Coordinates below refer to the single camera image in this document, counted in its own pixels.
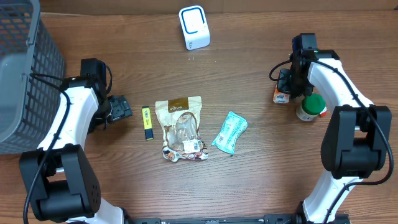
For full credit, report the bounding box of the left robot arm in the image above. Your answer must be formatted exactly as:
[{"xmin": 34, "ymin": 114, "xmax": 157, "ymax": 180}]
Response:
[{"xmin": 19, "ymin": 58, "xmax": 132, "ymax": 223}]

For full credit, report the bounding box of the teal wet wipes packet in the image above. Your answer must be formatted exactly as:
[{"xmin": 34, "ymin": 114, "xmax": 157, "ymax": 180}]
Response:
[{"xmin": 211, "ymin": 111, "xmax": 248, "ymax": 156}]

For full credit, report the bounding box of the red snack stick packet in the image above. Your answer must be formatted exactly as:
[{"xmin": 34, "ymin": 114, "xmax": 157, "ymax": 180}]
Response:
[{"xmin": 319, "ymin": 107, "xmax": 328, "ymax": 117}]

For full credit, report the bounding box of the green lid jar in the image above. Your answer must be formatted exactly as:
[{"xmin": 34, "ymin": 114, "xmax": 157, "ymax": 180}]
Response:
[{"xmin": 296, "ymin": 93, "xmax": 327, "ymax": 121}]

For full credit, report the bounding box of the grey plastic mesh basket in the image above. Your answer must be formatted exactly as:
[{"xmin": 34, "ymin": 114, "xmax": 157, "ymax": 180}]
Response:
[{"xmin": 1, "ymin": 0, "xmax": 65, "ymax": 154}]

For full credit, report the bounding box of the yellow glue stick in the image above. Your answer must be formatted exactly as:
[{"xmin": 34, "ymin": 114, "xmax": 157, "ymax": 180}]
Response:
[{"xmin": 142, "ymin": 106, "xmax": 154, "ymax": 140}]

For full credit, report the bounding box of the white barcode scanner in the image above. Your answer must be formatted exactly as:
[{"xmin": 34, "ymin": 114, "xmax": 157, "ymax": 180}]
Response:
[{"xmin": 178, "ymin": 5, "xmax": 211, "ymax": 50}]

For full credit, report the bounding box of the brown white snack pouch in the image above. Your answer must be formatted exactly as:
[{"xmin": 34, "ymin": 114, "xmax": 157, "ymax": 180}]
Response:
[{"xmin": 155, "ymin": 96, "xmax": 208, "ymax": 162}]

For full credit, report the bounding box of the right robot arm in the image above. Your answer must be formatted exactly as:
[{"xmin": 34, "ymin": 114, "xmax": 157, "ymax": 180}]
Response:
[{"xmin": 264, "ymin": 33, "xmax": 394, "ymax": 223}]

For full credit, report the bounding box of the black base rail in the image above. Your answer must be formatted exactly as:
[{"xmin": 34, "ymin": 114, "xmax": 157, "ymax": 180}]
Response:
[{"xmin": 124, "ymin": 214, "xmax": 311, "ymax": 224}]

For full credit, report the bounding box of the orange tissue packet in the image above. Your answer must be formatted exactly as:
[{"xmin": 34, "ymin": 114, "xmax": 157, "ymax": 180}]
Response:
[{"xmin": 273, "ymin": 86, "xmax": 290, "ymax": 104}]

